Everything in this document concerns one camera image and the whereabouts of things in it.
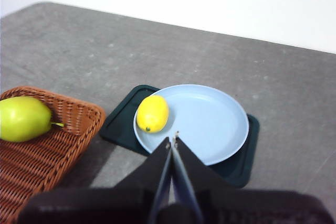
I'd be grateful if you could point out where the brown woven wicker basket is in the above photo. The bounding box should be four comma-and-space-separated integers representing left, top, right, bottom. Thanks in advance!
0, 86, 107, 224

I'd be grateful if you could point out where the black rectangular tray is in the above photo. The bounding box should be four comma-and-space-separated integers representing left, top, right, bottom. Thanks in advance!
99, 84, 260, 188

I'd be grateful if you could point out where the yellow lemon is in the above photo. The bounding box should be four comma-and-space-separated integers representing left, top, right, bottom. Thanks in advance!
136, 94, 170, 133

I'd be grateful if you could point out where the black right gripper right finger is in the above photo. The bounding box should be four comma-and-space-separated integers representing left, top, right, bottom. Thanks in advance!
172, 131, 332, 224

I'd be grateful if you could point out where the green pear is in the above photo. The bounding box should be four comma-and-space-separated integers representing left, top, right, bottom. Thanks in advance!
0, 96, 65, 143

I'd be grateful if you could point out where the light blue round plate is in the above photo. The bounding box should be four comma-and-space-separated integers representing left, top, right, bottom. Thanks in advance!
133, 84, 249, 166

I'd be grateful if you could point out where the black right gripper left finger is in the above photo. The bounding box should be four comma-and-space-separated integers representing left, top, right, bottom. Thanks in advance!
18, 136, 173, 224

